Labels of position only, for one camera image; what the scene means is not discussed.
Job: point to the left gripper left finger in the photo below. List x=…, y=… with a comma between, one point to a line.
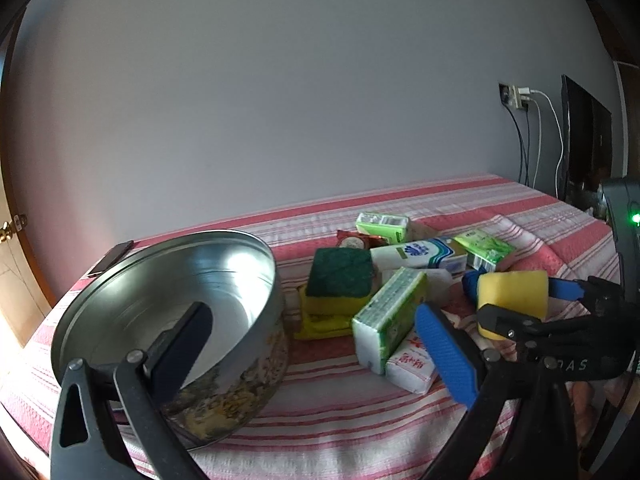
x=86, y=442

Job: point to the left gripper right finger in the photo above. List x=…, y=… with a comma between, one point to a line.
x=541, y=441

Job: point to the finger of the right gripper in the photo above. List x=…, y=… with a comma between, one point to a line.
x=588, y=291
x=512, y=325

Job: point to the yellow green sponge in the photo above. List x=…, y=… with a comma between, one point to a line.
x=340, y=283
x=525, y=292

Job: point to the blue cloth bundle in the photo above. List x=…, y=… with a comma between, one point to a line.
x=469, y=283

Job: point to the white blue Vinda tissue pack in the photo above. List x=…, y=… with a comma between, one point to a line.
x=434, y=253

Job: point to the white red tissue pack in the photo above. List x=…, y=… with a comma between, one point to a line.
x=410, y=367

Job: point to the green tea tissue pack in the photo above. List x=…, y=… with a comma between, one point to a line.
x=387, y=318

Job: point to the green barcode tissue pack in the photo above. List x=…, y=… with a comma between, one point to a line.
x=394, y=228

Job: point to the round metal tin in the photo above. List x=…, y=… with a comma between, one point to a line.
x=129, y=306

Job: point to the wooden door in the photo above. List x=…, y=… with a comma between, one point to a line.
x=26, y=297

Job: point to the black television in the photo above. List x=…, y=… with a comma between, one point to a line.
x=587, y=136

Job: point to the black smartphone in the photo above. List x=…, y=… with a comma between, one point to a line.
x=113, y=256

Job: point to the red striped bedspread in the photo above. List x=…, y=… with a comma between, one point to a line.
x=331, y=418

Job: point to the red snack packet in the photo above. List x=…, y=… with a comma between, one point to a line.
x=354, y=239

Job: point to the white wall power strip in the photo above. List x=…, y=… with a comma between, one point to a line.
x=514, y=96

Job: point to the brass door handle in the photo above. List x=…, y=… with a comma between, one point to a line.
x=9, y=229

